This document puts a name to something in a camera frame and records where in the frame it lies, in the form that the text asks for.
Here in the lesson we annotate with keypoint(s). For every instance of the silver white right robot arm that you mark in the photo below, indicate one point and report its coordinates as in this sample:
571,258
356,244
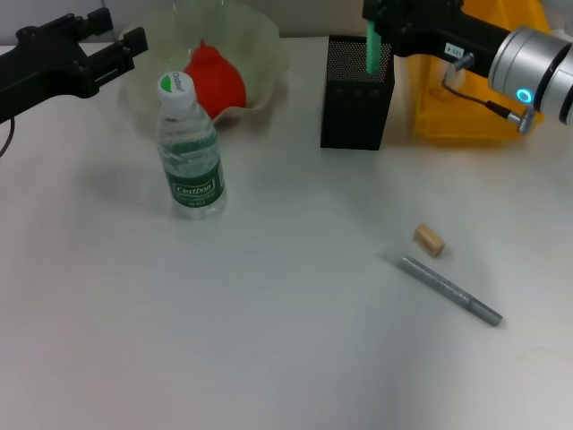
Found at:
537,62

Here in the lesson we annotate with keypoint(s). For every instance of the black mesh pen holder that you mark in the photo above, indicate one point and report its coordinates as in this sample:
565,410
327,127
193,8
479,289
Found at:
353,116

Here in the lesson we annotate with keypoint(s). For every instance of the clear water bottle green label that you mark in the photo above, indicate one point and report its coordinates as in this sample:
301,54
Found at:
197,179

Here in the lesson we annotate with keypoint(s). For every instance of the green pen white cap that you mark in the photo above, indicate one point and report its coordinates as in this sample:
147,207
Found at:
373,49

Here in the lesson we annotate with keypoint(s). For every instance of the red-orange fruit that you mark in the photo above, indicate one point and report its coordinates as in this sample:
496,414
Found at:
219,85

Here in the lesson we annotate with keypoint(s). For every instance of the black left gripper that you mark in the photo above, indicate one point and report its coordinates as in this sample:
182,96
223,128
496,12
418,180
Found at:
40,67

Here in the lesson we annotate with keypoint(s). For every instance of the grey marker pen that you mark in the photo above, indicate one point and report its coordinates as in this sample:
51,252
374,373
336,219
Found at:
447,289

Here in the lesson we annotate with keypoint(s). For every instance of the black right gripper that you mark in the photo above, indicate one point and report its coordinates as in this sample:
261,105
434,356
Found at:
425,27

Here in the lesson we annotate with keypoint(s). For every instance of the yellow plastic bin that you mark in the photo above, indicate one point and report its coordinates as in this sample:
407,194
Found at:
447,121

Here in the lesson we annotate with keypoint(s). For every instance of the translucent wavy fruit bowl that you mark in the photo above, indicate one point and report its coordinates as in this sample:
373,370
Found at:
250,36

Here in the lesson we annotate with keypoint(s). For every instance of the small tan cork block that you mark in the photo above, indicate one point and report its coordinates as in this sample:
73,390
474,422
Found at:
429,241

